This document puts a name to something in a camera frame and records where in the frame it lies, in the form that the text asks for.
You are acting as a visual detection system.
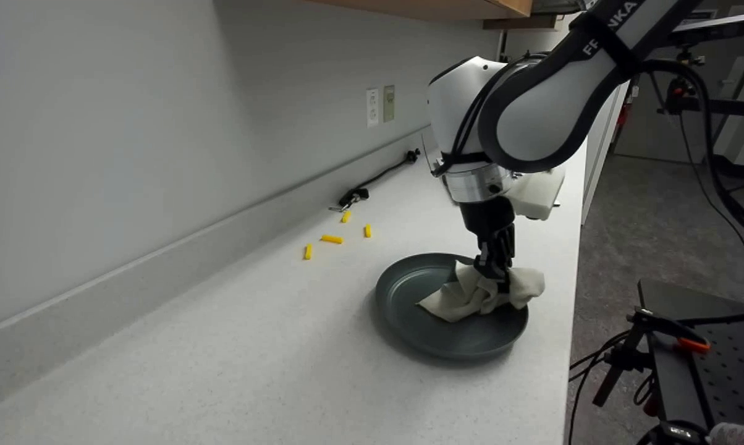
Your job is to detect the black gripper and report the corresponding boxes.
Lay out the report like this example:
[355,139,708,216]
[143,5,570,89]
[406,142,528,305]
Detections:
[457,194,520,284]

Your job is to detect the beige wiping cloth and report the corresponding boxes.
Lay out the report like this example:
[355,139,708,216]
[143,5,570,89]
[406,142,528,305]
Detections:
[416,257,549,323]

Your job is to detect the dark green round plate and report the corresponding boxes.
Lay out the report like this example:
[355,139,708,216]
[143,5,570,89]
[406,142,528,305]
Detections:
[373,250,532,360]

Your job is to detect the grey cloth roll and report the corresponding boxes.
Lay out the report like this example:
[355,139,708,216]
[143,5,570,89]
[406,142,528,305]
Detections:
[708,419,744,445]

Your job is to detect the black perforated table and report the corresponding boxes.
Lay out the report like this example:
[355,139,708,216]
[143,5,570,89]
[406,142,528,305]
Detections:
[637,278,744,434]

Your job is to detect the black floor cables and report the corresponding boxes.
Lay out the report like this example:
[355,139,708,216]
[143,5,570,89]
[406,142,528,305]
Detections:
[566,339,637,445]

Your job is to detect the black cable with plug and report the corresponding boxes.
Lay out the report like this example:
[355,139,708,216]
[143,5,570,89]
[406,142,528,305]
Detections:
[337,145,422,210]

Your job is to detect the black tripod handle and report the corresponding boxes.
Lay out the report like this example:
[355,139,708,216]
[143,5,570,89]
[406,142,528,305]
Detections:
[590,323,650,411]

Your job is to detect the beige wall outlet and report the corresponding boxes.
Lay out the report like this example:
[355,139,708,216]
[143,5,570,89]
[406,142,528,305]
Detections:
[380,82,397,126]

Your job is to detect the white wall outlet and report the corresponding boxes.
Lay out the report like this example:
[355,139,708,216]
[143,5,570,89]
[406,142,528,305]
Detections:
[364,85,384,131]

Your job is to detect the clamp with orange handle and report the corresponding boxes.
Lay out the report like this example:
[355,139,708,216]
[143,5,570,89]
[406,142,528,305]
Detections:
[629,305,715,359]

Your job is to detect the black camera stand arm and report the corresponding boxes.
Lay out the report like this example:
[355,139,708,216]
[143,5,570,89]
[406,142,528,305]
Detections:
[654,47,744,119]

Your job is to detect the black bar camera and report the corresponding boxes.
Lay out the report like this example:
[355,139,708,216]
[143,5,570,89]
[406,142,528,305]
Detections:
[669,9,744,47]

